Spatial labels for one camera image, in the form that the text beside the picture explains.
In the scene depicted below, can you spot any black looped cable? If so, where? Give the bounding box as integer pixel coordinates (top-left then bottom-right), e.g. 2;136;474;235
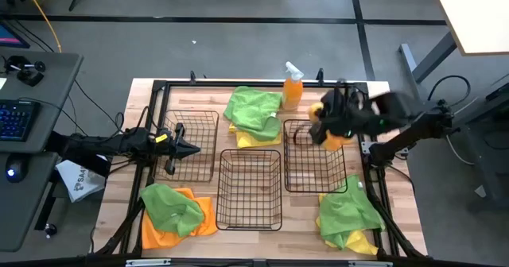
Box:
426;74;472;110

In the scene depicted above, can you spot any grey desk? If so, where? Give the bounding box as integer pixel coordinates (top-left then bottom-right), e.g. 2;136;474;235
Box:
0;50;85;253

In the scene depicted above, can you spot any black computer mouse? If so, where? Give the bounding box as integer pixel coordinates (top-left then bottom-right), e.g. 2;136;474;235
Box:
4;154;29;184

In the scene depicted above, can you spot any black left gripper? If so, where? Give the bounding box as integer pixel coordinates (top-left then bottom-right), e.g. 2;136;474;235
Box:
153;122;202;176

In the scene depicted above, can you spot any yellow cable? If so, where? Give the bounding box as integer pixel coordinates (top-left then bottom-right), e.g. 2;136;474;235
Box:
18;0;64;54

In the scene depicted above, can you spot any yellow microfiber towel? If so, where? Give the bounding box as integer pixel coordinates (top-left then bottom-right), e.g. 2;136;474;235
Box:
315;193;379;257
227;122;282;150

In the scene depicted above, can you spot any black backlit keyboard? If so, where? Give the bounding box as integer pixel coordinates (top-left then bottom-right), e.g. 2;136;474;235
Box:
0;99;41;143

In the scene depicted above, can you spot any green microfiber towel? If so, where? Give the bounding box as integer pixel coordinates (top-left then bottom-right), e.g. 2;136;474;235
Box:
318;174;387;250
223;85;284;142
139;183;206;238

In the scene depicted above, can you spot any white table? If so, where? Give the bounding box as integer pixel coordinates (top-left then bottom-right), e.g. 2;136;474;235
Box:
398;0;509;83

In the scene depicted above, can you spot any white printed bag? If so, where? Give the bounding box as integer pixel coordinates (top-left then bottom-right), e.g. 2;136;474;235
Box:
54;159;107;203

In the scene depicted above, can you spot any computer monitor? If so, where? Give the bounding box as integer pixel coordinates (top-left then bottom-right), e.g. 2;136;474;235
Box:
0;19;32;50

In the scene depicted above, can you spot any orange microfiber towel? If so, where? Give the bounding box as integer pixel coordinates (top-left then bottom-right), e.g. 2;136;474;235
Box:
141;187;219;250
309;101;355;153

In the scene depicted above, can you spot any orange spray bottle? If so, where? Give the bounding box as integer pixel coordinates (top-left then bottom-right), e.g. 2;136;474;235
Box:
281;60;305;112

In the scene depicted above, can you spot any dark wire basket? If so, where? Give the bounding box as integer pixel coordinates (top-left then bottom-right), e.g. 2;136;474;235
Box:
216;148;284;232
282;118;349;195
153;109;220;184

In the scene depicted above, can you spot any black clamp device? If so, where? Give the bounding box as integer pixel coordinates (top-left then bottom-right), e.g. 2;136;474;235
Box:
2;55;47;88

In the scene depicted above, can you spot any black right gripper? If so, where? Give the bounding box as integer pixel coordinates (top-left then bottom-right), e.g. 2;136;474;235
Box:
309;88;377;145

